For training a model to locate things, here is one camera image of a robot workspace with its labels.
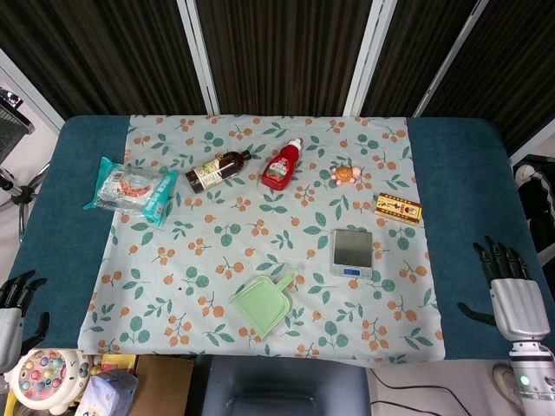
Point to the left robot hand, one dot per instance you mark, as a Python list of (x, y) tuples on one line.
[(9, 312)]

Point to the black office chair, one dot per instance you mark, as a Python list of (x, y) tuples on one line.
[(15, 147)]

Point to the white shoe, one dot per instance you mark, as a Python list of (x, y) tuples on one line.
[(505, 383)]

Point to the orange pink turtle toy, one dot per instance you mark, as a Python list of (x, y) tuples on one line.
[(344, 174)]

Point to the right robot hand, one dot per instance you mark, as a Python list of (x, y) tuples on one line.
[(516, 307)]

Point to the teal snack package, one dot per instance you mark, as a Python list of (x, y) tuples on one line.
[(132, 190)]

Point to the blue tissue pack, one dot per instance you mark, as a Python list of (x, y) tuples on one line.
[(108, 392)]

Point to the yellow red small box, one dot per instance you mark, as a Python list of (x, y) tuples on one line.
[(398, 209)]

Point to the dark sauce bottle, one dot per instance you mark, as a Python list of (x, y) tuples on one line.
[(216, 170)]

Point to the silver digital scale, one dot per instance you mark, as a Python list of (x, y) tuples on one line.
[(352, 252)]

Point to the floral tablecloth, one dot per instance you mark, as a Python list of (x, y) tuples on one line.
[(269, 242)]

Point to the folding screen partition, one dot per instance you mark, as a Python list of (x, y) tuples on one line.
[(277, 56)]

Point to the black white bag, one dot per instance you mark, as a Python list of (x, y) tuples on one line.
[(537, 199)]

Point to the colourful round toy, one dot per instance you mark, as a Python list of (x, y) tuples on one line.
[(43, 381)]

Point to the dark blue chair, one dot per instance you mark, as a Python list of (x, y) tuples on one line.
[(282, 385)]

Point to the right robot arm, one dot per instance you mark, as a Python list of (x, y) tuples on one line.
[(532, 377)]

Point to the red ketchup bottle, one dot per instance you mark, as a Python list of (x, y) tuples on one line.
[(281, 167)]

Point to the green plastic dustpan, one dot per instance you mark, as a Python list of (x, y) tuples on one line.
[(264, 303)]

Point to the brown cardboard box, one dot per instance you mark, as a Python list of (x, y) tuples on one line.
[(162, 383)]

